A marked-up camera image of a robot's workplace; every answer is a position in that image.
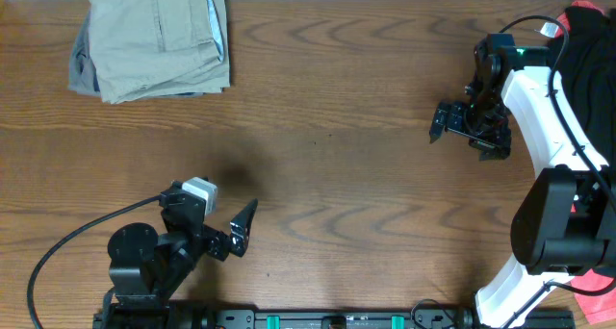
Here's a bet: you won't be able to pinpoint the khaki shorts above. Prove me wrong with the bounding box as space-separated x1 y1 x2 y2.
87 0 231 104

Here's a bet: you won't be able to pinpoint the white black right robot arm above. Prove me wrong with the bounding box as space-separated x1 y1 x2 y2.
429 33 615 328

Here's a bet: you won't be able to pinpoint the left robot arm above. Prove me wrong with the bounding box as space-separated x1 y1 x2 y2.
92 177 258 329

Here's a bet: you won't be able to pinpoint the black garment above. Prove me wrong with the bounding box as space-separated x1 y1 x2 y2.
558 1 615 165

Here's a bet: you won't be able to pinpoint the folded grey garment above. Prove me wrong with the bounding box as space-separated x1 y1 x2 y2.
68 14 101 97

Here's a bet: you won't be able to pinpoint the red garment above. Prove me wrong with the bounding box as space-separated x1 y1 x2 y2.
538 0 616 325

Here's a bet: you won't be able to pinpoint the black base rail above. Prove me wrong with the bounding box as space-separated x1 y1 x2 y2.
92 308 577 329

